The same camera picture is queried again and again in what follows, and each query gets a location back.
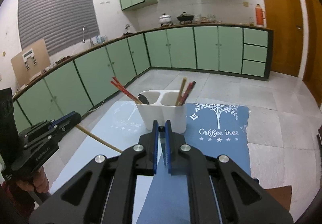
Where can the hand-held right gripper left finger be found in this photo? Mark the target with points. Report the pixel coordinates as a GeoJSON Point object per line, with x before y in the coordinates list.
{"type": "Point", "coordinates": [156, 148]}

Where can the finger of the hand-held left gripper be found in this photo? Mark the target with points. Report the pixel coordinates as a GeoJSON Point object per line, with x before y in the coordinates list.
{"type": "Point", "coordinates": [66, 130]}
{"type": "Point", "coordinates": [68, 118]}

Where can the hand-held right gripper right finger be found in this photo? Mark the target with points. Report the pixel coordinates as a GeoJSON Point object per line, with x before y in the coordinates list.
{"type": "Point", "coordinates": [168, 153]}

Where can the white two-compartment utensil holder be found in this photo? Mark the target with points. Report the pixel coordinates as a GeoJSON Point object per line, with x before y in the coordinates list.
{"type": "Point", "coordinates": [166, 116]}

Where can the wooden chopstick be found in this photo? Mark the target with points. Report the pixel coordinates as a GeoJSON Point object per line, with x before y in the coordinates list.
{"type": "Point", "coordinates": [100, 139]}
{"type": "Point", "coordinates": [181, 89]}

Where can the red chopstick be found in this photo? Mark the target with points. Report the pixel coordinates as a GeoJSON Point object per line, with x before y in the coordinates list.
{"type": "Point", "coordinates": [120, 89]}
{"type": "Point", "coordinates": [122, 85]}

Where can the dark chopstick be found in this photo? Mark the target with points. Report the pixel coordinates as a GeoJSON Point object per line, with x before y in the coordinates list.
{"type": "Point", "coordinates": [189, 86]}
{"type": "Point", "coordinates": [193, 85]}

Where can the person's left forearm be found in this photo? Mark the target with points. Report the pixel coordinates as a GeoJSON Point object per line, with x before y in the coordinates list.
{"type": "Point", "coordinates": [17, 198]}

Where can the person's left hand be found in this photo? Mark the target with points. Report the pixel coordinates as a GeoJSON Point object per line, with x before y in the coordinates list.
{"type": "Point", "coordinates": [40, 180]}

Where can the blue printed table mat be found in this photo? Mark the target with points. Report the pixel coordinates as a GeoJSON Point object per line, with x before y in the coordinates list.
{"type": "Point", "coordinates": [226, 148]}
{"type": "Point", "coordinates": [105, 123]}

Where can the black utensil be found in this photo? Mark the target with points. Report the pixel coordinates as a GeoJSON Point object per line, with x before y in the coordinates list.
{"type": "Point", "coordinates": [144, 99]}

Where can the white digital device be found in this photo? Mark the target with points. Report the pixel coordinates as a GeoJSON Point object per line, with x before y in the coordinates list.
{"type": "Point", "coordinates": [28, 53]}

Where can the bottles beside sink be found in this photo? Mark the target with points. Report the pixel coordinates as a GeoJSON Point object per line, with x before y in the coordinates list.
{"type": "Point", "coordinates": [100, 39]}

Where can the steel faucet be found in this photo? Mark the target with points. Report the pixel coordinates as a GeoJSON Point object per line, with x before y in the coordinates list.
{"type": "Point", "coordinates": [83, 34]}

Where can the green base cabinets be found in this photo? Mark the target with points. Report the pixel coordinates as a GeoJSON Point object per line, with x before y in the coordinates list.
{"type": "Point", "coordinates": [181, 45]}

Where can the grey window blind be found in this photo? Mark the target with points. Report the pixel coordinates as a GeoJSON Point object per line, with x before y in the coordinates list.
{"type": "Point", "coordinates": [57, 12]}

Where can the small kettle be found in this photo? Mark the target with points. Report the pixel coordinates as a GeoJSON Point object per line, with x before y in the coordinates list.
{"type": "Point", "coordinates": [128, 29]}

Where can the green cabinet drawer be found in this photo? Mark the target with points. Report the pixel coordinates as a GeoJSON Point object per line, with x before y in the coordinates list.
{"type": "Point", "coordinates": [255, 36]}
{"type": "Point", "coordinates": [254, 67]}
{"type": "Point", "coordinates": [254, 52]}

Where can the white cooking pot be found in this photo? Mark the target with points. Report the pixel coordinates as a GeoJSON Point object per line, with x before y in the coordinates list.
{"type": "Point", "coordinates": [165, 18]}

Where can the black wok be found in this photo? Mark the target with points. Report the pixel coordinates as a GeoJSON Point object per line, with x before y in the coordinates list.
{"type": "Point", "coordinates": [185, 17]}

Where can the row of glass jars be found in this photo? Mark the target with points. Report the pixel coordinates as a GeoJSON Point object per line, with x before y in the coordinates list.
{"type": "Point", "coordinates": [208, 19]}

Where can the small glass jar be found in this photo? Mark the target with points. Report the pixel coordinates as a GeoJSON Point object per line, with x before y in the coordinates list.
{"type": "Point", "coordinates": [251, 21]}

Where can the orange thermos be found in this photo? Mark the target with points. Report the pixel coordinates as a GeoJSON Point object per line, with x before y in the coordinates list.
{"type": "Point", "coordinates": [259, 15]}

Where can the wooden door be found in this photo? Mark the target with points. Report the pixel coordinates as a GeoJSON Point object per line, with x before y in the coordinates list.
{"type": "Point", "coordinates": [279, 20]}

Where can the row of wall hooks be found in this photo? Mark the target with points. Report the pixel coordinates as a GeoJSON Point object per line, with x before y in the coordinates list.
{"type": "Point", "coordinates": [105, 2]}

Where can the wooden door frame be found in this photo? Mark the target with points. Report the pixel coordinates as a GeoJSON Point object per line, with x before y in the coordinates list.
{"type": "Point", "coordinates": [314, 50]}

